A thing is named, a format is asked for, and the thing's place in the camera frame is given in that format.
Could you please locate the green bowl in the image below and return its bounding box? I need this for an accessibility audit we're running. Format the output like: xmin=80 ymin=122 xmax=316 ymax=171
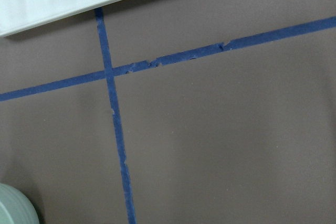
xmin=1 ymin=183 xmax=40 ymax=224

